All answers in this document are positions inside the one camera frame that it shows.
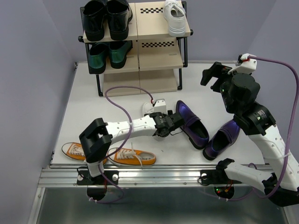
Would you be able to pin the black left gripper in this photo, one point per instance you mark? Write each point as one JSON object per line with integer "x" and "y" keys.
{"x": 165, "y": 115}

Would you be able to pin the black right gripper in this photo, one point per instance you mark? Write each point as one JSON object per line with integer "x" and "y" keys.
{"x": 217, "y": 70}

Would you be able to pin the white sneaker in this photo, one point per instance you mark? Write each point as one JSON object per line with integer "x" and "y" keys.
{"x": 175, "y": 15}
{"x": 148, "y": 108}

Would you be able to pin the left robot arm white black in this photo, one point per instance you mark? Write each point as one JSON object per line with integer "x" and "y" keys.
{"x": 99, "y": 135}

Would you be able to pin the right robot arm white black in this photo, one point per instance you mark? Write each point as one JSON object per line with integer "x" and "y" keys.
{"x": 281, "y": 186}

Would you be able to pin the beige black-framed shoe shelf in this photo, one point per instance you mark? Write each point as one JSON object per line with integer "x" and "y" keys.
{"x": 156, "y": 60}

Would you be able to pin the purple loafer left one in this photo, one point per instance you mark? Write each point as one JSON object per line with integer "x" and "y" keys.
{"x": 193, "y": 127}

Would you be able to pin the purple loafer one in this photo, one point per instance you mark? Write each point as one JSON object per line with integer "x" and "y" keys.
{"x": 193, "y": 127}
{"x": 225, "y": 137}

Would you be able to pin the orange sneaker right one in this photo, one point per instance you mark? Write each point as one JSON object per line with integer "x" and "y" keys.
{"x": 131, "y": 157}

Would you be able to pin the orange sneaker one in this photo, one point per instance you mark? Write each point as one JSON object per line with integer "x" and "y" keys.
{"x": 131, "y": 157}
{"x": 74, "y": 151}

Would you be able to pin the purple loafer right one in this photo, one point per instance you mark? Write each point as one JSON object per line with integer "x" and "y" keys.
{"x": 225, "y": 137}

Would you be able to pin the green loafer right one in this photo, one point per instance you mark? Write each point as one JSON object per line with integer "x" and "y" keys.
{"x": 118, "y": 51}

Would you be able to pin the green loafer one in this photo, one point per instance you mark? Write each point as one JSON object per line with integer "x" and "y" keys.
{"x": 118, "y": 51}
{"x": 97, "y": 58}

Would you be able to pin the orange sneaker left one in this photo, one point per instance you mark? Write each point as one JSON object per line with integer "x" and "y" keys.
{"x": 74, "y": 151}

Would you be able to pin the green loafer left one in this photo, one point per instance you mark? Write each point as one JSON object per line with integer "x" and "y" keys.
{"x": 97, "y": 58}

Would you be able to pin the black loafer right one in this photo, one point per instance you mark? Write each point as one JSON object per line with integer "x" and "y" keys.
{"x": 119, "y": 14}

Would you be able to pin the black loafer one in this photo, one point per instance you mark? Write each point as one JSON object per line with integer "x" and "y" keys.
{"x": 119, "y": 14}
{"x": 94, "y": 14}

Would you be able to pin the black loafer left one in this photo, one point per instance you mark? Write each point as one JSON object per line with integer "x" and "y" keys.
{"x": 94, "y": 14}

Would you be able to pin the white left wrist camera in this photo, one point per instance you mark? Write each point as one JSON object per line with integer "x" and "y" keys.
{"x": 160, "y": 106}

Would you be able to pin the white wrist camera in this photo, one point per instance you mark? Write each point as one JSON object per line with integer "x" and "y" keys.
{"x": 160, "y": 106}
{"x": 246, "y": 65}

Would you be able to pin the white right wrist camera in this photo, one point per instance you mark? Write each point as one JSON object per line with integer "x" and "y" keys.
{"x": 246, "y": 65}

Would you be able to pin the aluminium mounting rail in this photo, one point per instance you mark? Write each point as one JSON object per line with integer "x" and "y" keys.
{"x": 130, "y": 177}

